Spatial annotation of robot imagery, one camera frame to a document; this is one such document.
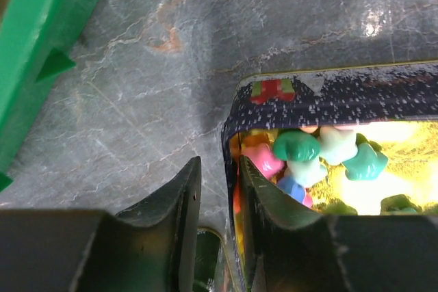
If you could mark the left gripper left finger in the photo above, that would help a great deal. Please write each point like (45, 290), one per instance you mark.
(165, 227)

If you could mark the tin of pastel star candies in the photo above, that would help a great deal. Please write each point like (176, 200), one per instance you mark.
(357, 146)

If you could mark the green plastic tray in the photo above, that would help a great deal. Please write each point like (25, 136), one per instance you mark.
(36, 39)

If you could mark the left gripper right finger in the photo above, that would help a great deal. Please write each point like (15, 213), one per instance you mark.
(281, 237)

